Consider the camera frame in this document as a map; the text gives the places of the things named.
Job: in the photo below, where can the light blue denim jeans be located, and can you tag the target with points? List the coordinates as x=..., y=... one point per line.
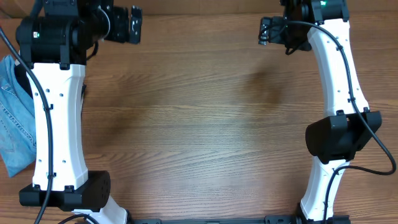
x=18, y=136

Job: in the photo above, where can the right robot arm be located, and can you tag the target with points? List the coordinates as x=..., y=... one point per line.
x=348, y=123

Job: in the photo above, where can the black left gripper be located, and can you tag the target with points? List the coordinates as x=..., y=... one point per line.
x=119, y=18

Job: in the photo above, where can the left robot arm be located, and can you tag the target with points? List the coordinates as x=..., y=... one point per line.
x=55, y=42

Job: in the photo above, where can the black folded shirt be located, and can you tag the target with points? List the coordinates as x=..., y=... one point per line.
x=22, y=79

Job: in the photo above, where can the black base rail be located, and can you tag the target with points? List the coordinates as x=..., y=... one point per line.
x=217, y=221

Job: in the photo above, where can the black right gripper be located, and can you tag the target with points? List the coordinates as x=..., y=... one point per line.
x=303, y=45

